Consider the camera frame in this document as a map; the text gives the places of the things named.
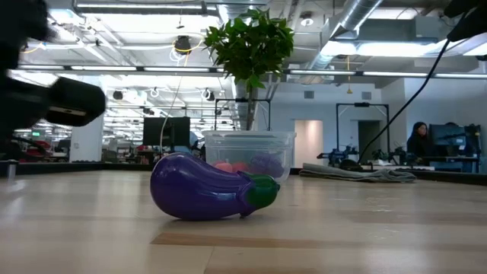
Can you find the pink plush toy fruit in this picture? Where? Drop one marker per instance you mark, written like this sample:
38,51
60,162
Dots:
224,167

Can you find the black ceiling spotlight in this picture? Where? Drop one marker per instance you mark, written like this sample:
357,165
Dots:
210,95
118,95

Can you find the round ceiling fixture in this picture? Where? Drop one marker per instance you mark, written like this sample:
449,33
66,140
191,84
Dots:
306,21

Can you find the dark office desk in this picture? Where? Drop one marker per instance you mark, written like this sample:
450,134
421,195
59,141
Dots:
452,163

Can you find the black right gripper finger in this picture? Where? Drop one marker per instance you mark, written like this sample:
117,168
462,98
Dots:
473,26
464,7

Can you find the black computer monitor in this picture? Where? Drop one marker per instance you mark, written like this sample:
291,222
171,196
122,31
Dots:
180,131
156,131

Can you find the dark monitor on desk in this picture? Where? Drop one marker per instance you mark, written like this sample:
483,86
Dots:
452,141

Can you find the long linear ceiling light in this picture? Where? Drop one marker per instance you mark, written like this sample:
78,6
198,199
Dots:
171,69

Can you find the silver spiral air duct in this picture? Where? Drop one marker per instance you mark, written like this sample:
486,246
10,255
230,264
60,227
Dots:
359,15

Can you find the grey folded cloth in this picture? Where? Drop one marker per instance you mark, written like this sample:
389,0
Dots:
342,174

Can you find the dark robot equipment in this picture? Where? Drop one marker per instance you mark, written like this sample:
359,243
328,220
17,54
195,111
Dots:
395,155

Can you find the white square column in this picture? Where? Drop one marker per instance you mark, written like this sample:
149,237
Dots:
87,144

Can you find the purple toy eggplant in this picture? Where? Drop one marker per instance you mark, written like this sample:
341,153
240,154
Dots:
198,186

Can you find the green potted plant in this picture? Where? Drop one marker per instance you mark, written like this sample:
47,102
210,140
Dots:
247,45

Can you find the purple toy grapes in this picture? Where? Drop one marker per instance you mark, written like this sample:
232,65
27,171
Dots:
268,165

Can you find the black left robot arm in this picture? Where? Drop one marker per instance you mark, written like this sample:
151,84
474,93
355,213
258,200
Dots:
15,23

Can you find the person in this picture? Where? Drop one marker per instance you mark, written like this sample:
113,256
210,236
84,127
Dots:
418,142
193,139

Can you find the square wall vent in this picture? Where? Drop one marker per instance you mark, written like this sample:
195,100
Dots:
366,95
309,94

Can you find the clear plastic tupperware container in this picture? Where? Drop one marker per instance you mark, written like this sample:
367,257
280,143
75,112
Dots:
281,152

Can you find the black left wrist camera housing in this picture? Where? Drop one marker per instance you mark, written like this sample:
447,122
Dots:
80,97

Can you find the yellow hanging ceiling tag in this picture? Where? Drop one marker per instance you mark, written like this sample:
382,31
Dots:
349,90

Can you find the blue robot equipment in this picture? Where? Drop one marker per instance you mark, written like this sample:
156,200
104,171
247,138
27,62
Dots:
336,156

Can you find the red office chair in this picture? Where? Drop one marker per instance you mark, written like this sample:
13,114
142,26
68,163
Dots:
38,150

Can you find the small grey cylinder post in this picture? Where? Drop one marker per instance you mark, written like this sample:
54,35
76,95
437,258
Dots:
11,171

